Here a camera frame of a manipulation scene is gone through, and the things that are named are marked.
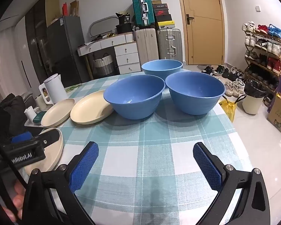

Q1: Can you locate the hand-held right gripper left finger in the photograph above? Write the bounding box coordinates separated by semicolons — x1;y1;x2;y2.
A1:
22;141;99;225

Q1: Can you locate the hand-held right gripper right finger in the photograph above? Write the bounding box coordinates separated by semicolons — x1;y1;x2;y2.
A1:
193;142;270;225

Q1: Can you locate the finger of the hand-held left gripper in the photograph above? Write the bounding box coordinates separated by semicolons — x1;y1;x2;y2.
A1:
34;129;60;149
11;132;34;144

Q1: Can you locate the cream plate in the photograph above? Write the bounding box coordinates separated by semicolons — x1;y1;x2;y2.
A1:
70;90;114;125
41;98;76;128
23;127;64;176

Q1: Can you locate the blue bowl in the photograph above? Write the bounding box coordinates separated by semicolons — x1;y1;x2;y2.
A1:
165;71;226;116
103;74;166;120
141;60;183;82

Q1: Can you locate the person's left hand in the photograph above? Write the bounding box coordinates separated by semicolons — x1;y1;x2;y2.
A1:
3;182;27;219

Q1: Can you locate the teal lidded container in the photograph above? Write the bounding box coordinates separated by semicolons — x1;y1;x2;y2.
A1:
33;111;46;124

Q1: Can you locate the white cup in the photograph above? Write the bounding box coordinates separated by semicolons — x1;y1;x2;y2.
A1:
25;106;37;122

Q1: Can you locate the black jacket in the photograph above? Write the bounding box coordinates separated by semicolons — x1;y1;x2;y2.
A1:
0;93;27;141

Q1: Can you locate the cream mug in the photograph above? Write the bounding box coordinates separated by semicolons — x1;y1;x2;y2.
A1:
35;95;48;112

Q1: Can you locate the white electric kettle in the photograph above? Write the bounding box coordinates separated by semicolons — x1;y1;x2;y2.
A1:
39;73;68;106

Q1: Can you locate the green packet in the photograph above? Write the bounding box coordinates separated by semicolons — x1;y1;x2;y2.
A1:
65;84;82;92

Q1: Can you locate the teal plaid tablecloth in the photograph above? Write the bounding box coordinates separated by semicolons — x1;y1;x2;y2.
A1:
25;68;256;225

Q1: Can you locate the yellow plastic bag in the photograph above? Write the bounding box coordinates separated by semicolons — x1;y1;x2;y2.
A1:
219;94;247;123

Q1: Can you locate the printed cardboard box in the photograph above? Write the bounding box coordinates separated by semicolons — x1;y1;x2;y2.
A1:
266;92;281;135

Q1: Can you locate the grey refrigerator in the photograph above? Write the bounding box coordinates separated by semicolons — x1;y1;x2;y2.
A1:
46;16;90;88

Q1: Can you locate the wicker basket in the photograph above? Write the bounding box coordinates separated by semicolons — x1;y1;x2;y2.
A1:
94;54;115;76

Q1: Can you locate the group of loose sneakers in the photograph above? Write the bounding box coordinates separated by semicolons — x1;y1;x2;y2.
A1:
201;64;246;98

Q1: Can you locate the dark tall cabinet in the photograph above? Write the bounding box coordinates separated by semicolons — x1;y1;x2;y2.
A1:
25;0;50;92

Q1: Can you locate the white desk with drawers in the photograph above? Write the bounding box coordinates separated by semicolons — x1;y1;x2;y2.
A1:
77;31;142;80

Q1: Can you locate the oval grey mirror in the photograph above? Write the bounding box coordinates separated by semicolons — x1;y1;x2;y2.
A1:
88;16;118;38

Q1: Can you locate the silver suitcase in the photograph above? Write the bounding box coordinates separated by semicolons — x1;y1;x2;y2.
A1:
156;28;183;62

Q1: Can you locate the beige suitcase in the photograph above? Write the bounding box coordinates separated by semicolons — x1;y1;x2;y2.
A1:
135;28;159;66

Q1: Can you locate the group of racked shoes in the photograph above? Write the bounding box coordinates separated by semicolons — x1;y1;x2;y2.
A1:
242;22;281;99

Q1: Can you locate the black bag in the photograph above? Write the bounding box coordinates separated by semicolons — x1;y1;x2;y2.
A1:
115;11;134;35

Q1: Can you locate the wooden door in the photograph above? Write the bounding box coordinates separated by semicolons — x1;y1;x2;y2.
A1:
176;0;225;65

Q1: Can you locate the black and yellow shoe box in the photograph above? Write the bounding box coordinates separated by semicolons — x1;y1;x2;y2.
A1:
156;21;176;30

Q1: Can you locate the teal suitcase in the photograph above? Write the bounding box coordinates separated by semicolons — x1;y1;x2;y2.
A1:
132;0;155;27

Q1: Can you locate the black cable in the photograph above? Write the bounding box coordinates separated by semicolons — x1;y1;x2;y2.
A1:
0;135;22;221

